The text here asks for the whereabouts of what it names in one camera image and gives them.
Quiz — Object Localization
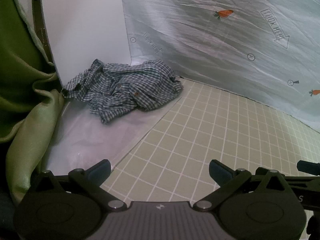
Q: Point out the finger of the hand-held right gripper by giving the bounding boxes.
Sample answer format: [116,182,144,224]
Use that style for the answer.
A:
[285,160,320,188]

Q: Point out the light blue carrot-print sheet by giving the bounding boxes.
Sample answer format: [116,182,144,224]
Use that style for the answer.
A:
[119,0,320,130]

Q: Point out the brown wooden frame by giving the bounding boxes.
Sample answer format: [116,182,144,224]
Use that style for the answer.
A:
[31,0,54,63]

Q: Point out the white panel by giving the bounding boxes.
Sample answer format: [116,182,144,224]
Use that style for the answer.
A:
[40,0,133,87]

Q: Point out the green curtain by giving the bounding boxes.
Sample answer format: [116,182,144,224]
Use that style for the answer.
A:
[0,0,65,205]

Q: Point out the green grid mat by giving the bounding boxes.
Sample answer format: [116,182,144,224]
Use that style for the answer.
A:
[101,79,320,240]

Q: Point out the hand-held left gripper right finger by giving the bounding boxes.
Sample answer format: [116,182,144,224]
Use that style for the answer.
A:
[192,159,292,212]

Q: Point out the clear plastic sheet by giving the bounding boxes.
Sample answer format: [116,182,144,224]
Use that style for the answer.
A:
[41,65,190,175]

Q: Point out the plaid button shirt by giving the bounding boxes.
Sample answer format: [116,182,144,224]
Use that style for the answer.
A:
[61,59,184,124]

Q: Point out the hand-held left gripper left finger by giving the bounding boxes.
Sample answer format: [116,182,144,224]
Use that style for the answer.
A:
[32,159,128,210]

